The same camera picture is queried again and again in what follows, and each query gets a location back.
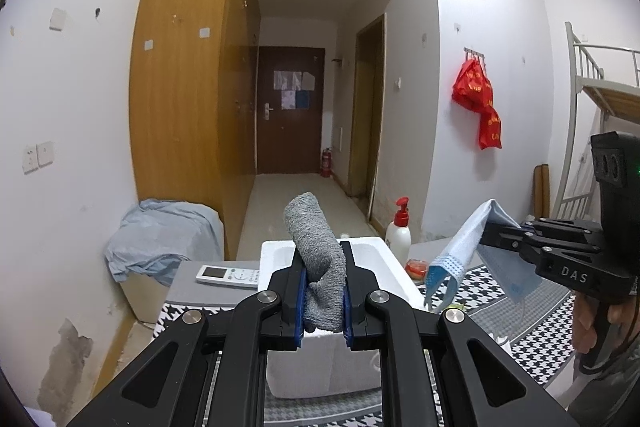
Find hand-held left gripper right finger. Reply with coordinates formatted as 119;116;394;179
341;241;581;427

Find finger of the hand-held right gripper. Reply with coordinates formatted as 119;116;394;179
480;234;601;268
487;219;601;242

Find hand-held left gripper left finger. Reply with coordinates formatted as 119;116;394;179
65;252;307;427

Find blue face mask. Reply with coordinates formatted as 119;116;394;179
424;199;543;310

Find white foam box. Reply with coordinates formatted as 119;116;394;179
259;237;426;400

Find grey knitted sock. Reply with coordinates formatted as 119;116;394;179
283;192;347;335

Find person's right forearm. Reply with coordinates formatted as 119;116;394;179
570;337;640;427

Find person's right hand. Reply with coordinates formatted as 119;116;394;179
572;294;640;354

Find brown wooden sticks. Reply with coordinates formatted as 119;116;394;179
532;164;551;218

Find white remote control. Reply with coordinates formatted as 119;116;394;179
195;264;261;290

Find white pump bottle red cap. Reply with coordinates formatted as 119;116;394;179
385;197;412;265

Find black white houndstooth tablecloth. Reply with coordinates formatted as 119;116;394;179
150;263;581;427

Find white metal bunk bed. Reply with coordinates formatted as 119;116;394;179
550;22;640;220

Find blue-grey covered box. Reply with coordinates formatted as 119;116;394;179
105;199;224;288

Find red plastic bags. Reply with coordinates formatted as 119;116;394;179
451;57;502;151

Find dark brown entrance door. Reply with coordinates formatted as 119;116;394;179
256;46;326;175

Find wooden side door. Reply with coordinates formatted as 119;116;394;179
348;13;387;198

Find white paper notices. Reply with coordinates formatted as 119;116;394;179
273;69;316;110

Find tall wooden wardrobe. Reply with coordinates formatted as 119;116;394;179
129;0;262;260

